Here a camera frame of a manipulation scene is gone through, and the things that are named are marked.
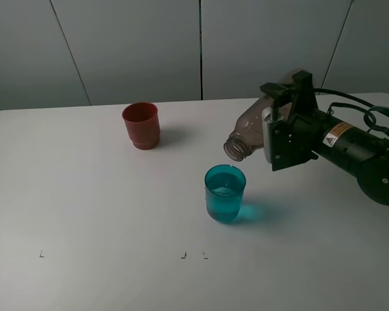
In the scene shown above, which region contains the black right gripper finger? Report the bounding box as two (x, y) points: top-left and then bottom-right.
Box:
(260, 82), (297, 104)
(287, 71), (318, 125)

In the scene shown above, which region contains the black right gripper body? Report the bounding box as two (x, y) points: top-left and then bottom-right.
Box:
(271, 110), (327, 172)

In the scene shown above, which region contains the brown transparent plastic bottle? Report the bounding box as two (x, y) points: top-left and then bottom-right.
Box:
(223, 87), (276, 163)

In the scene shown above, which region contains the teal transparent plastic cup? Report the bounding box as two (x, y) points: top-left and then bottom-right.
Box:
(204, 165), (246, 223)

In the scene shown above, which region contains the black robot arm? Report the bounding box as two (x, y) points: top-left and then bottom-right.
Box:
(260, 71), (389, 206)

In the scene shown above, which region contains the red plastic cup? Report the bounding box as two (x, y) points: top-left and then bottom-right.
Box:
(122, 102), (160, 150)

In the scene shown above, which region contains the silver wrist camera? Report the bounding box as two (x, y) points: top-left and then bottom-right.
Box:
(262, 107), (284, 163)

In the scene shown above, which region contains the black camera cable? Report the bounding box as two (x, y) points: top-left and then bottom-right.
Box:
(312, 87), (389, 140)

